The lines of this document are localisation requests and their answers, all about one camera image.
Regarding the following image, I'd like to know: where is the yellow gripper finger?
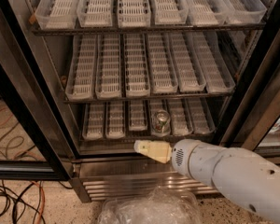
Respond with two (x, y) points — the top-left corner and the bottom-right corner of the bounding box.
(133, 140), (172, 163)

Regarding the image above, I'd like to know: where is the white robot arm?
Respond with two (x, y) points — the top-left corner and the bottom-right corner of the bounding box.
(134, 139), (280, 224)

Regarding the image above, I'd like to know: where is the stainless steel fridge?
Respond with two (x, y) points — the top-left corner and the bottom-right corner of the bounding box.
(0, 0), (280, 203)

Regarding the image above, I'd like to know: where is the right glass fridge door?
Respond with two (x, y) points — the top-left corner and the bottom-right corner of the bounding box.
(221, 27), (280, 166)

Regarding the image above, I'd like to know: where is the glass fridge door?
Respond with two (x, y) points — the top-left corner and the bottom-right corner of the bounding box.
(0, 0), (75, 181)
(221, 27), (280, 166)

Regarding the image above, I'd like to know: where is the left glass fridge door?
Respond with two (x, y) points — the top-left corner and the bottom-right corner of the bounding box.
(0, 0), (75, 181)

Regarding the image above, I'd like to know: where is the clear plastic bag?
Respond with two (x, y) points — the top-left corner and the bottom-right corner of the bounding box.
(97, 187), (203, 224)

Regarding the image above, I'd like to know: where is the bottom wire shelf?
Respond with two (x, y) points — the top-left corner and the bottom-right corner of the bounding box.
(80, 132), (214, 144)

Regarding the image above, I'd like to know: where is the wire shelf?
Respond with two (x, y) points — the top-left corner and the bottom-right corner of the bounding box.
(63, 89), (234, 105)
(32, 23), (265, 36)
(80, 132), (214, 144)

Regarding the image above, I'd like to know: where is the middle wire shelf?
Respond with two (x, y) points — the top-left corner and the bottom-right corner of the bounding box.
(63, 89), (234, 105)

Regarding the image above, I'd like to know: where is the orange cable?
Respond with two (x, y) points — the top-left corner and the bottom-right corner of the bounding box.
(31, 180), (47, 224)

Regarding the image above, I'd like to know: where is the top wire shelf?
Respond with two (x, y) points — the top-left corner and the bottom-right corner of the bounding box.
(32, 23), (265, 36)

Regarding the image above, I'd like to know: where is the black cable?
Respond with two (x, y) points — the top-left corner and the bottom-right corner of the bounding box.
(0, 180), (47, 224)

